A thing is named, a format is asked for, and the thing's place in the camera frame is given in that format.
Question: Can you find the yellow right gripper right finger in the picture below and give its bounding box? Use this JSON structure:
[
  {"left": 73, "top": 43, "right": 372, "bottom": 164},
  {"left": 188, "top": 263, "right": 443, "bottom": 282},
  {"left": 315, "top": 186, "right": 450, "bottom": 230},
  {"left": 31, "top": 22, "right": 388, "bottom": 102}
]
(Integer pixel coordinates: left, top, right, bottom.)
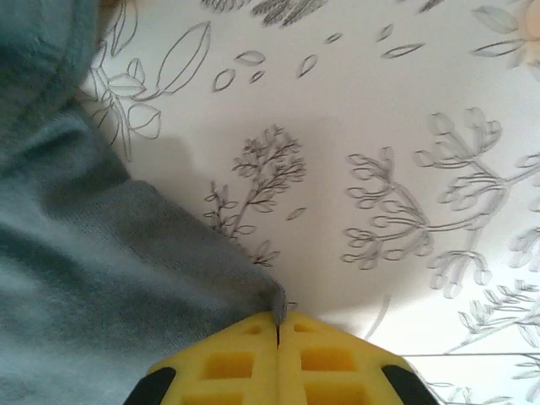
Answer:
[{"left": 278, "top": 311, "right": 442, "bottom": 405}]

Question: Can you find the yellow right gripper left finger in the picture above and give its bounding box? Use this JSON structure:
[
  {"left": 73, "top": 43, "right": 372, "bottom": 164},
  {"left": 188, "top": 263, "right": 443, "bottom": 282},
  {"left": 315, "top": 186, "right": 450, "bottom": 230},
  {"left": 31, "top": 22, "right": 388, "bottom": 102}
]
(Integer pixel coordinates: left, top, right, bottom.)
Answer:
[{"left": 126, "top": 310, "right": 282, "bottom": 405}]

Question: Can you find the grey t-shirt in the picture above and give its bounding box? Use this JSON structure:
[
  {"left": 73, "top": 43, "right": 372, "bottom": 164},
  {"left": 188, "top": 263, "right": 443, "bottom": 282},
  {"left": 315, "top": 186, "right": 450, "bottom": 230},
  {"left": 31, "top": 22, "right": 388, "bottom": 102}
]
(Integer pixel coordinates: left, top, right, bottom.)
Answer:
[{"left": 0, "top": 0, "right": 290, "bottom": 405}]

